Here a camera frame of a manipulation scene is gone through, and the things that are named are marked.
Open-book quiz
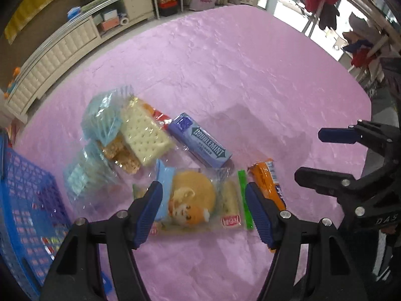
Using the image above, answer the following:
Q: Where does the orange flat box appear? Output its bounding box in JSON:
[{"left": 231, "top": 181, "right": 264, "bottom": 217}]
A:
[{"left": 99, "top": 19, "right": 121, "bottom": 31}]

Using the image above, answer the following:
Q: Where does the brown rice cracker packet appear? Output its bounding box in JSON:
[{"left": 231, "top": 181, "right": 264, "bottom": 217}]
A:
[{"left": 97, "top": 133, "right": 141, "bottom": 174}]

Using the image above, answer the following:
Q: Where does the clothes drying rack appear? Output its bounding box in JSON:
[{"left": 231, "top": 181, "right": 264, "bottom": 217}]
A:
[{"left": 297, "top": 0, "right": 401, "bottom": 82}]

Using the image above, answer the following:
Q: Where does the red spicy snack packet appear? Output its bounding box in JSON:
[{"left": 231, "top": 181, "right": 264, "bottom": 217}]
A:
[{"left": 152, "top": 110, "right": 173, "bottom": 130}]

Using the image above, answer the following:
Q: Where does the orange snack bar packet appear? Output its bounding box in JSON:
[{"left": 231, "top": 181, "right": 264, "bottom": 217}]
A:
[{"left": 247, "top": 160, "right": 287, "bottom": 251}]

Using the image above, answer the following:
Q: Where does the yellow fringed cloth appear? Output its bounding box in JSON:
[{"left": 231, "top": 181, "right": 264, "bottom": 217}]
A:
[{"left": 5, "top": 0, "right": 94, "bottom": 43}]

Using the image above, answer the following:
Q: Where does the purple chewing gum pack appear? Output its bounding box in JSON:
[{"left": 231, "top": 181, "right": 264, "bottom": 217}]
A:
[{"left": 167, "top": 112, "right": 233, "bottom": 168}]

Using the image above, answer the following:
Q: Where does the white soda cracker packet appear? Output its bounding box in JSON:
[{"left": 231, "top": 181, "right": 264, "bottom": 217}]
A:
[{"left": 121, "top": 96, "right": 173, "bottom": 167}]

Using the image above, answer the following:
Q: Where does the blue plastic basket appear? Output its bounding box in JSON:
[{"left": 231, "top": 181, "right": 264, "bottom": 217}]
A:
[{"left": 0, "top": 133, "right": 74, "bottom": 300}]

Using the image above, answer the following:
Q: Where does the green folded cloth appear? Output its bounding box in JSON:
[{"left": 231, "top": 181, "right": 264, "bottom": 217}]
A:
[{"left": 81, "top": 0, "right": 118, "bottom": 11}]

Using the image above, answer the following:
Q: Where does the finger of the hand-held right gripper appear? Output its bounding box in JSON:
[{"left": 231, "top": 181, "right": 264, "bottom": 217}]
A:
[
  {"left": 294, "top": 160, "right": 400, "bottom": 217},
  {"left": 318, "top": 121, "right": 397, "bottom": 160}
]

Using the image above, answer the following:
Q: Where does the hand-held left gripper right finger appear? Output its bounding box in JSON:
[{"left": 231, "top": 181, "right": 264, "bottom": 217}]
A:
[{"left": 245, "top": 182, "right": 368, "bottom": 301}]

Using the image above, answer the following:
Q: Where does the cream tv cabinet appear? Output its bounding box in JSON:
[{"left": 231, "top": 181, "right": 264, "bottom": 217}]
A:
[{"left": 5, "top": 0, "right": 155, "bottom": 124}]

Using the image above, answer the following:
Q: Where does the clear round cake packet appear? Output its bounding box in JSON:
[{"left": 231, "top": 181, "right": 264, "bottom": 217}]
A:
[{"left": 133, "top": 160, "right": 255, "bottom": 237}]

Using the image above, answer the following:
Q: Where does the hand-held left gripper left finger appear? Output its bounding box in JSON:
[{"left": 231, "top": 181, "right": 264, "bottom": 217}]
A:
[{"left": 39, "top": 181, "right": 163, "bottom": 301}]

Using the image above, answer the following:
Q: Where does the bowl of oranges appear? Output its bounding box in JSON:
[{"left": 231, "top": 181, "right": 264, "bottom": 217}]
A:
[{"left": 8, "top": 67, "right": 21, "bottom": 92}]

